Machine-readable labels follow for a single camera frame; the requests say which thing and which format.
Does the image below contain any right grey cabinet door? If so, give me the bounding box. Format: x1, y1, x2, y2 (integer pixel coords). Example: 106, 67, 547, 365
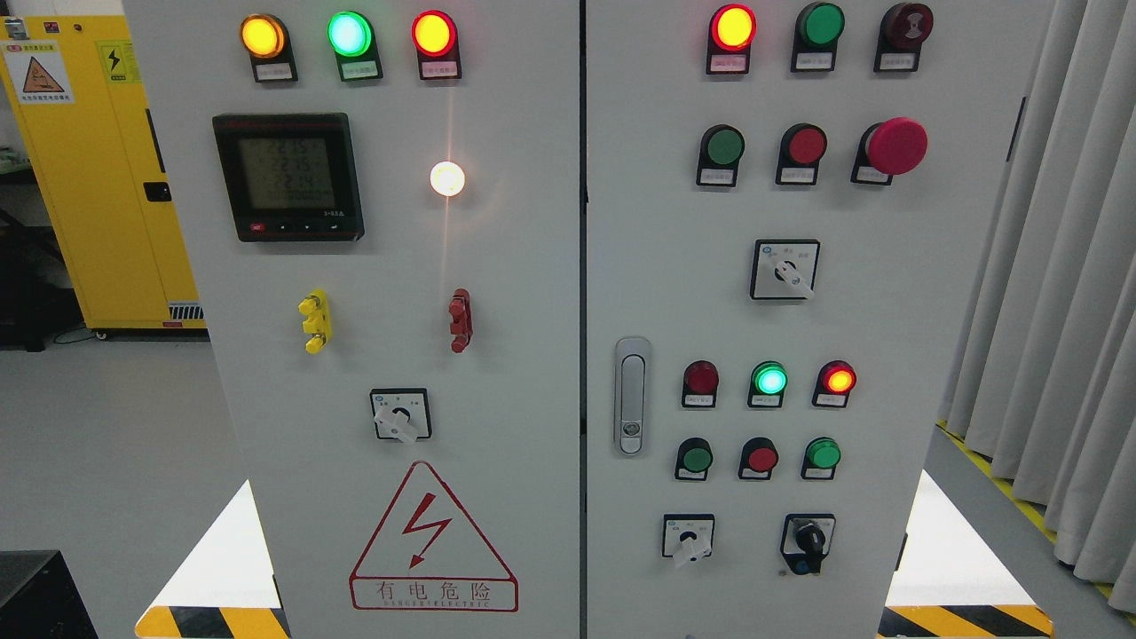
585, 1, 1054, 638

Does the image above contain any green start push button upper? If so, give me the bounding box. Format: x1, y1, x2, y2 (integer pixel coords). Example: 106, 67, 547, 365
695, 124, 746, 186

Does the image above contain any dark red buzzer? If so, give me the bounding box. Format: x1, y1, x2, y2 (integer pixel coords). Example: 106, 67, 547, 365
872, 3, 934, 73

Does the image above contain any grey cabinet door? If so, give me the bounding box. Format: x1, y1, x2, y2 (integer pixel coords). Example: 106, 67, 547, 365
585, 1, 1054, 638
124, 1, 580, 638

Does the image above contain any red lit indicator light lower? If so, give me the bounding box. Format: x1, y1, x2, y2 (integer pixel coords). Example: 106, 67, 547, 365
811, 360, 857, 408

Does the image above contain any silver door latch handle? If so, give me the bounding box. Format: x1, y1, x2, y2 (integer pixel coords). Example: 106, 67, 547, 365
613, 337, 651, 456

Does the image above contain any yellow safety storage cabinet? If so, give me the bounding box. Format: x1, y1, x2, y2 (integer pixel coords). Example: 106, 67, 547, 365
3, 15, 204, 335

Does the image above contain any red lit indicator light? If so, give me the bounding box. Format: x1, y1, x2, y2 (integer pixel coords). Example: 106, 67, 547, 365
705, 3, 758, 75
411, 11, 462, 81
811, 360, 857, 408

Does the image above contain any black cart at left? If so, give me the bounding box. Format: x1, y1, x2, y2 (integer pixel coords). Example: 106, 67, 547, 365
1, 210, 82, 352

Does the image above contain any white lit indicator light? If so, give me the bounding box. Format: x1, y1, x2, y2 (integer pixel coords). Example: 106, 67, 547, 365
429, 161, 467, 197

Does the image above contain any left door selector switch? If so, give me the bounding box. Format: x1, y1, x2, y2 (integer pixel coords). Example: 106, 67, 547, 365
369, 388, 433, 443

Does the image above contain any red stop push button upper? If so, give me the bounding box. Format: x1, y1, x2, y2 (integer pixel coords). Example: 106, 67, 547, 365
775, 122, 828, 185

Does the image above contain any left grey cabinet door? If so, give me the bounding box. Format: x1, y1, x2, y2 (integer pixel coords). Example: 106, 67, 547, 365
124, 1, 580, 638

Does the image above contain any yellow terminal connector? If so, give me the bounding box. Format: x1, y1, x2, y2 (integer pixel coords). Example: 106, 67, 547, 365
296, 288, 333, 355

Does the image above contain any green push button lower right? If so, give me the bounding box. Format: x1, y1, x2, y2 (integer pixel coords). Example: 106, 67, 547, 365
800, 437, 843, 481

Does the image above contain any dark green indicator light top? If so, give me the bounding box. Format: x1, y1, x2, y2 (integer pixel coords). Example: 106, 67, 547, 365
790, 3, 847, 73

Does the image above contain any black key selector switch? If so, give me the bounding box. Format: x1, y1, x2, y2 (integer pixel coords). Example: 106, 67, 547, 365
780, 513, 836, 575

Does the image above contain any green push button lower left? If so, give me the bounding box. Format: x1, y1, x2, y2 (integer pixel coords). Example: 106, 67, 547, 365
674, 438, 715, 481

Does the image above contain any black box bottom left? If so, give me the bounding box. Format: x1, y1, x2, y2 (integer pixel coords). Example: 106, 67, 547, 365
1, 549, 98, 638

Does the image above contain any yellow indicator light top left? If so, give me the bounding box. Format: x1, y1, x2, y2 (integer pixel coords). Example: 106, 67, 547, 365
240, 13, 299, 83

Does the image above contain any lower white selector switch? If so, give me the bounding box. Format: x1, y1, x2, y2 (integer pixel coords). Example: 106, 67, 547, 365
661, 514, 715, 569

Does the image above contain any green lit indicator light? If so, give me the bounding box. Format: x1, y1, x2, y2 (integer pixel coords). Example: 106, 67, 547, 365
326, 11, 384, 82
746, 360, 788, 409

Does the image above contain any dark red indicator light lower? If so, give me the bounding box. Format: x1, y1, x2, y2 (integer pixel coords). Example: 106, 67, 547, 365
680, 360, 721, 409

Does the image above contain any red lit indicator light left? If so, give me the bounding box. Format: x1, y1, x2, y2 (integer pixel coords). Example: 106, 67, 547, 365
411, 11, 462, 81

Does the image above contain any black digital power meter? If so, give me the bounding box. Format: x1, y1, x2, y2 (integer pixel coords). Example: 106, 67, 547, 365
212, 113, 365, 242

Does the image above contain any red push button lower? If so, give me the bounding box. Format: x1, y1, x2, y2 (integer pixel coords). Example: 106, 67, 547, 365
738, 437, 779, 481

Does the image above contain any green lit indicator light lower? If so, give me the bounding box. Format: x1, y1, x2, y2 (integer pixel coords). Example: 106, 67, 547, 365
746, 360, 788, 409

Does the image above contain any upper right selector switch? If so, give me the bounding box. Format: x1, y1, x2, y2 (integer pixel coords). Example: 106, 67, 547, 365
749, 239, 821, 302

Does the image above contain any red terminal connector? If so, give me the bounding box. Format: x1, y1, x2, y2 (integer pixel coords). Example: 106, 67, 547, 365
446, 288, 471, 352

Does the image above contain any green lit indicator light left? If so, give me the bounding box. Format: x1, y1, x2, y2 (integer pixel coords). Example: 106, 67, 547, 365
326, 11, 384, 82

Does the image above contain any grey curtain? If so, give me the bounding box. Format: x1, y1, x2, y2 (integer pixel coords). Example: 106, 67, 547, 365
941, 1, 1135, 613

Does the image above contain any red lit indicator light right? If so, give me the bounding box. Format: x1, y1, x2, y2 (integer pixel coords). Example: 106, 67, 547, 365
705, 3, 758, 75

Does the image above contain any red emergency stop mushroom button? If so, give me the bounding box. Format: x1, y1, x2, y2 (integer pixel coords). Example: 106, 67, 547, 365
849, 117, 928, 185

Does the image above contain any red electric danger warning sticker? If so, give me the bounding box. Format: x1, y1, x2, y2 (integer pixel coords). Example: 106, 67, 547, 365
349, 460, 519, 613

